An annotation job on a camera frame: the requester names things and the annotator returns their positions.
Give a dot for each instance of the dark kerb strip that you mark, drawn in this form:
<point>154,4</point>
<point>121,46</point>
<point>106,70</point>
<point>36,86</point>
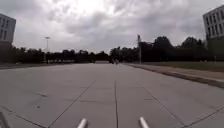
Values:
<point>186,76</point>

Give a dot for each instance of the tan gravel path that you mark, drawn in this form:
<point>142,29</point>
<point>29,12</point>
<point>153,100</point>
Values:
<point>200,71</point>

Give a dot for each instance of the thin tower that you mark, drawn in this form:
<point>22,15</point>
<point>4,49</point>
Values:
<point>139,46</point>

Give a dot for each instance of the row of dark trees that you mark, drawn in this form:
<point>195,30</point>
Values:
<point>163,50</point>

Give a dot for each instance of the grey concrete slab plaza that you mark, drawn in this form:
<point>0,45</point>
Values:
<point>110,90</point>

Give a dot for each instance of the person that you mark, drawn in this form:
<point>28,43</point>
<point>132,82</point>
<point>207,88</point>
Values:
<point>115,61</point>

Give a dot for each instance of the robot's own part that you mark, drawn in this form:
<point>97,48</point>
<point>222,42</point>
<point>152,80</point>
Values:
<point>143,123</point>
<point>82,123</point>

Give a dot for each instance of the tall lamp pole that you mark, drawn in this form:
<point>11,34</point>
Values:
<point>47,50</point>

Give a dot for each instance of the pale multi-storey building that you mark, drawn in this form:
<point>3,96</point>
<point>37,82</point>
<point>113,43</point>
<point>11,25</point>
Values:
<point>6,30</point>

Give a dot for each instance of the pale building with window grid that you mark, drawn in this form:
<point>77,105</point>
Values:
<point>215,25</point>

